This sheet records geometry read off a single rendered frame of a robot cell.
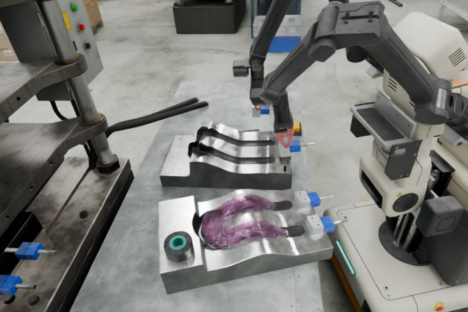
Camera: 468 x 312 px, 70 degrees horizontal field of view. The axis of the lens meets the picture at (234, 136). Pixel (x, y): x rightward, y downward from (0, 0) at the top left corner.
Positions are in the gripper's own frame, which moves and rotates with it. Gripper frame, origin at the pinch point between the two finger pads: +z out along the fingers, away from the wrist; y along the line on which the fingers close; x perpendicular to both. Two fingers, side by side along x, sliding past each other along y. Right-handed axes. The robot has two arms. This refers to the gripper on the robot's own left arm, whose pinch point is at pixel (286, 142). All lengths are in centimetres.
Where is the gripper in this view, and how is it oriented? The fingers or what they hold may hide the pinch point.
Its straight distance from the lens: 122.4
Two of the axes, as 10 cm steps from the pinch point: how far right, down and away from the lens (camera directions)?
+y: -1.4, 4.7, -8.7
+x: 9.7, -1.1, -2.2
